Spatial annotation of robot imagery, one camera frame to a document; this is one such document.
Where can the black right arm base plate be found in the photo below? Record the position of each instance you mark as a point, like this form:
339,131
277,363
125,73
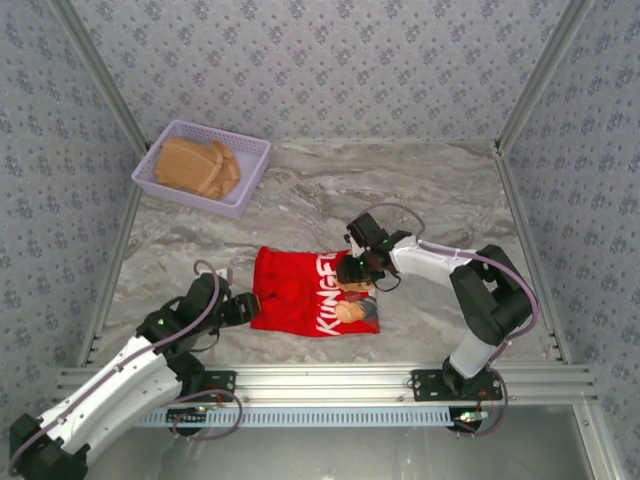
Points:
427,387

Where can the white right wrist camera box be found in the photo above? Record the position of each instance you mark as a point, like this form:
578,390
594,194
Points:
356,246

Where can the tan folded garment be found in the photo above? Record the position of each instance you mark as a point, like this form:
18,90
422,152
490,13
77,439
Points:
190,167

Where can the lavender perforated plastic basket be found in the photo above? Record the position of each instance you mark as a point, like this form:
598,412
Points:
247,165

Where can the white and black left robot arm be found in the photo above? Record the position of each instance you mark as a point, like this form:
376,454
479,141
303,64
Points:
115,395

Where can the red printed t-shirt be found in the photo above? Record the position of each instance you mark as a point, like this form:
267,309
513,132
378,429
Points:
295,305

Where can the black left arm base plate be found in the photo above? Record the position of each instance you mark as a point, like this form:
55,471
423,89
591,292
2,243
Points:
220,385

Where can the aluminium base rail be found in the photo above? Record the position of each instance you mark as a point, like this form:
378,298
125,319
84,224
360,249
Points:
325,382

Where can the grey metal sheet panel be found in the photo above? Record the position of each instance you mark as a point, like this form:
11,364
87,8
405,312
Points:
325,455

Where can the black controller board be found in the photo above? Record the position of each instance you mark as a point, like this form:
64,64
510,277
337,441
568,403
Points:
467,419
187,419

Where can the aluminium frame post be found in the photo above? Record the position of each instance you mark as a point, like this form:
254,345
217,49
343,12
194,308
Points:
540,75
105,80

